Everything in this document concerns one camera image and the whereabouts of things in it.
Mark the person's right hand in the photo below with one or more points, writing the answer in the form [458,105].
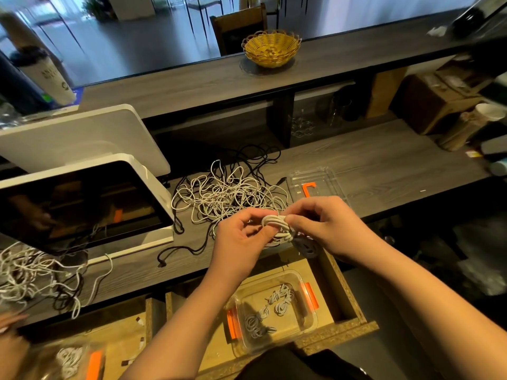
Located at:
[337,225]

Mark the person's left hand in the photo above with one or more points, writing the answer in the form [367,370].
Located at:
[242,245]

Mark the clear container drawer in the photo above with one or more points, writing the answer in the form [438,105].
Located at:
[305,324]
[43,368]

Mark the person's left forearm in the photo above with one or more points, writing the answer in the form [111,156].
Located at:
[174,336]

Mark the person's right forearm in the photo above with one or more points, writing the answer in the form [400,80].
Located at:
[443,308]

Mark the brown cardboard box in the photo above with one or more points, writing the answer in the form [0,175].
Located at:
[440,103]

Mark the pile of white containers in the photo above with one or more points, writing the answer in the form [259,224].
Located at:
[396,233]

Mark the wooden drawer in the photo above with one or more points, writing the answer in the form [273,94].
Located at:
[135,348]
[345,312]

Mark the flat cardboard sheet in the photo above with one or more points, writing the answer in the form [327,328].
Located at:
[386,92]

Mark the white touchscreen monitor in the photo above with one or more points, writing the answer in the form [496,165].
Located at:
[79,205]

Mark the grey wooden bar counter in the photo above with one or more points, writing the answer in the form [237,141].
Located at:
[198,79]

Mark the yellow woven basket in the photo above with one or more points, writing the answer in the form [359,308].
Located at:
[272,49]

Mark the white customer display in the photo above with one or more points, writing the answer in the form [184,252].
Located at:
[83,138]

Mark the brown wooden chair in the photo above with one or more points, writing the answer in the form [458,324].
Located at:
[238,29]

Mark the black device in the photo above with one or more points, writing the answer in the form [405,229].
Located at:
[483,15]

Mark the white paper coffee cup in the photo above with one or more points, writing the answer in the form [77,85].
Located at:
[46,75]

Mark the black thermos bottle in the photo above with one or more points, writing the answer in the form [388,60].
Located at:
[16,87]

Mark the green potted plant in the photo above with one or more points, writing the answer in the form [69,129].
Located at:
[99,5]

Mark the round wooden table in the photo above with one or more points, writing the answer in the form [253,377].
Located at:
[20,15]

